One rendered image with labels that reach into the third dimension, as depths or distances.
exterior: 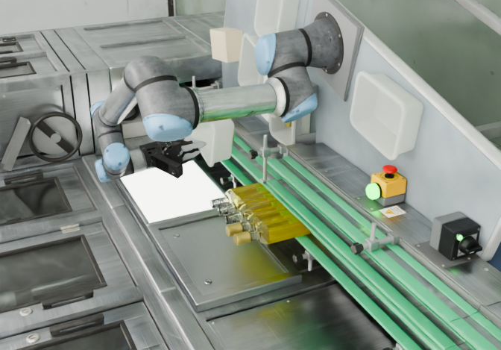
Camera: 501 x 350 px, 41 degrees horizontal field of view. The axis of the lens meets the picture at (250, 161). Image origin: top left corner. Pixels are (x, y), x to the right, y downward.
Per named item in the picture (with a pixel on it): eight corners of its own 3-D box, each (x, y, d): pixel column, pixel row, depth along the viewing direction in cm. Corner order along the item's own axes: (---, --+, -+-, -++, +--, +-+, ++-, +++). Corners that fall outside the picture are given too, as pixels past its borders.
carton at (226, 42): (227, 27, 280) (209, 29, 277) (242, 30, 266) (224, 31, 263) (229, 56, 284) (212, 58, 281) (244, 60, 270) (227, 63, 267)
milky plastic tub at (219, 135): (214, 84, 225) (189, 87, 221) (241, 122, 210) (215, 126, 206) (210, 127, 236) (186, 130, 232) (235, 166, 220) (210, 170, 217)
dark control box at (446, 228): (455, 237, 170) (429, 245, 167) (460, 210, 167) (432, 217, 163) (479, 254, 163) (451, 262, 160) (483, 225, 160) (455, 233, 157)
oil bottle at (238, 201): (288, 198, 226) (229, 211, 218) (288, 183, 223) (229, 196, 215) (295, 205, 221) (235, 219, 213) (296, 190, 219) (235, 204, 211)
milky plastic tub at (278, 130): (290, 130, 243) (268, 133, 240) (291, 69, 233) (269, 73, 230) (314, 148, 229) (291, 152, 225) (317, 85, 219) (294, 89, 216)
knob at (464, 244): (472, 249, 162) (481, 257, 159) (457, 254, 160) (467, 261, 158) (475, 233, 160) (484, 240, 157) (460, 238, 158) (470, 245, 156)
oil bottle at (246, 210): (296, 206, 221) (236, 220, 213) (296, 190, 219) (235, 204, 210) (304, 213, 216) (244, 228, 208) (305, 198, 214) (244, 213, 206)
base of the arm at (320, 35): (319, 8, 206) (290, 13, 202) (344, 35, 196) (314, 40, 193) (312, 50, 216) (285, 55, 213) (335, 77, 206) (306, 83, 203)
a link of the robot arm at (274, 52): (299, 21, 198) (257, 28, 194) (314, 63, 196) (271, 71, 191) (285, 39, 209) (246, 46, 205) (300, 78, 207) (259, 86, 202)
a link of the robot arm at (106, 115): (130, 37, 171) (80, 110, 211) (142, 77, 169) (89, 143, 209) (171, 35, 177) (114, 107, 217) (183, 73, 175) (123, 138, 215)
